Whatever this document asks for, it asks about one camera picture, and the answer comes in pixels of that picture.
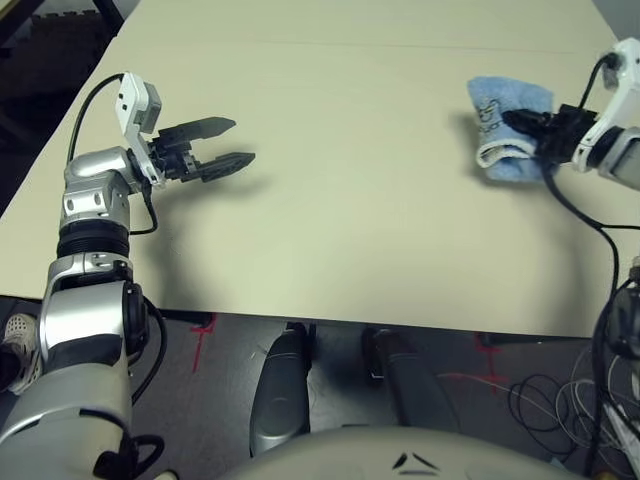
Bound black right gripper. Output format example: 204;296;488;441
502;103;599;164

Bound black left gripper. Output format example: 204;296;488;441
147;117;258;184

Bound light blue rag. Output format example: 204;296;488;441
467;75;555;184

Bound black foam floor mat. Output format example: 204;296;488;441
0;12;119;216

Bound grey left robot leg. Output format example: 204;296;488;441
249;322;314;456

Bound grey robot leg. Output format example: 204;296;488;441
249;322;314;456
360;325;461;431

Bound white mesh sneaker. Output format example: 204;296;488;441
0;313;44;396

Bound grey right robot leg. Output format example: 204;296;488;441
360;325;461;431

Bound beige robot torso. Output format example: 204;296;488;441
219;424;586;480

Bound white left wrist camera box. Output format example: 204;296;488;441
114;72;164;187

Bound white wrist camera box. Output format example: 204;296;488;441
572;38;640;174
114;72;164;187

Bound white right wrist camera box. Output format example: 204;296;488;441
572;38;640;174

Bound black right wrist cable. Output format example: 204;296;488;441
541;51;624;480

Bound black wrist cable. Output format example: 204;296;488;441
68;73;160;236
541;51;624;480

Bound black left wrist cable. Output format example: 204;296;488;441
68;73;160;236

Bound black metal frame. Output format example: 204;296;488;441
92;0;126;24

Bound thin white floor wire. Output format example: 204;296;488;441
439;372;511;389

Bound black floor cable loops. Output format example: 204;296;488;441
508;374;601;451

